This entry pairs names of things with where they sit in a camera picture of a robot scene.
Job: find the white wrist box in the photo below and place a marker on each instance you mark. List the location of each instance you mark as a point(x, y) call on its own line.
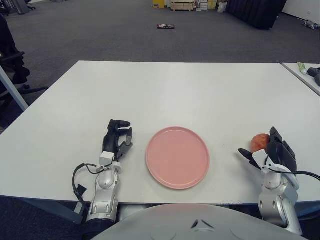
point(106, 158)
point(259, 155)

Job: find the black office chair with jacket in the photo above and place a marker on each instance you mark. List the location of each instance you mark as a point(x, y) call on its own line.
point(10, 62)

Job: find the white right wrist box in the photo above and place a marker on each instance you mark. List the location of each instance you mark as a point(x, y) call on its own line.
point(259, 155)

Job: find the stack of white boxes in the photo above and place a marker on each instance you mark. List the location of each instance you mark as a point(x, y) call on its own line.
point(202, 5)

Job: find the green white tube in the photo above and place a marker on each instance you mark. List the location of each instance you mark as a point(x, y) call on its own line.
point(302, 67)

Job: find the stack of yellow boxes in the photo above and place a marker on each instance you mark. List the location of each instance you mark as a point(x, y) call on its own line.
point(212, 4)

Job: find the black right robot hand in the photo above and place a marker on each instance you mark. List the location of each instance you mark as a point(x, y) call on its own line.
point(281, 155)

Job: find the white plastic bag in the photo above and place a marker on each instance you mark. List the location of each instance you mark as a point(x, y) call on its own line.
point(222, 7)

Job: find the grey robot torso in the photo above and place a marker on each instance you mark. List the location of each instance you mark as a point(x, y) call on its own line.
point(175, 222)

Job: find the black curtain partition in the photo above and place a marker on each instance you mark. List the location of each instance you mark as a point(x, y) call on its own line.
point(256, 12)

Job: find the grey desk leg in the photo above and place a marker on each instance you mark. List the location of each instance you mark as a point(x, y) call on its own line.
point(13, 88)

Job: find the wooden pallet crate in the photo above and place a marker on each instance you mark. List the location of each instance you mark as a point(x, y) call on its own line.
point(182, 5)

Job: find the grey robot dog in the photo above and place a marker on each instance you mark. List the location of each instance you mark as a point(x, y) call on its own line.
point(310, 23)

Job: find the yellow cardboard box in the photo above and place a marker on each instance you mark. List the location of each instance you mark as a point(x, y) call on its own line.
point(159, 3)

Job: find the pink round plate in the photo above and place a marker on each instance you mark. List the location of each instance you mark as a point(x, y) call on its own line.
point(177, 157)

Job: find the black flat tray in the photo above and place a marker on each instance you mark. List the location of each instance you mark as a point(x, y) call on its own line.
point(165, 26)

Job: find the white side table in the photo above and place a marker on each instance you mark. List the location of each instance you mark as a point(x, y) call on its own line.
point(300, 75)

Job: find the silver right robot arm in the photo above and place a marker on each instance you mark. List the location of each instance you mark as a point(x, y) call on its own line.
point(275, 197)

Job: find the red apple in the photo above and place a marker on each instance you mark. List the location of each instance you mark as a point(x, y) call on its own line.
point(258, 143)

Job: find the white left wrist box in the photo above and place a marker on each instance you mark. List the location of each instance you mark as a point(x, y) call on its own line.
point(106, 158)

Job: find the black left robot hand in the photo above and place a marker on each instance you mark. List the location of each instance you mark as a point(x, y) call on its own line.
point(111, 140)

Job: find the black framed handheld controller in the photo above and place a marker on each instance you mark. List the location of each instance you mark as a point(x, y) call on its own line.
point(314, 71)

